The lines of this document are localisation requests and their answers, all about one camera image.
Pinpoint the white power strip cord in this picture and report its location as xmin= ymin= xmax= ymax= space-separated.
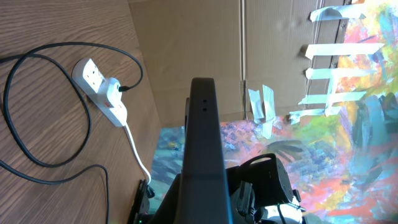
xmin=124 ymin=123 xmax=152 ymax=184

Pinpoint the colourful painted backdrop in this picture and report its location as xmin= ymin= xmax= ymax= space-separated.
xmin=134 ymin=1 xmax=397 ymax=223

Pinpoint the white charger adapter plug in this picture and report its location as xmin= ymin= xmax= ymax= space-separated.
xmin=97 ymin=77 xmax=122 ymax=108

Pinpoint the Samsung Galaxy smartphone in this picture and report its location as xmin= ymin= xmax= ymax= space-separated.
xmin=174 ymin=78 xmax=233 ymax=224

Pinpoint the black USB charging cable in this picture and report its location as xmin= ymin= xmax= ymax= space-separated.
xmin=0 ymin=41 xmax=144 ymax=224

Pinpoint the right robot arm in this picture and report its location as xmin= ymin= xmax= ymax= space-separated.
xmin=226 ymin=153 xmax=308 ymax=224

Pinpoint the white power strip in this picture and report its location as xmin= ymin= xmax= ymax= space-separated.
xmin=72 ymin=58 xmax=127 ymax=127

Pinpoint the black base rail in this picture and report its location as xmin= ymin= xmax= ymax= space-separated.
xmin=127 ymin=180 xmax=155 ymax=224

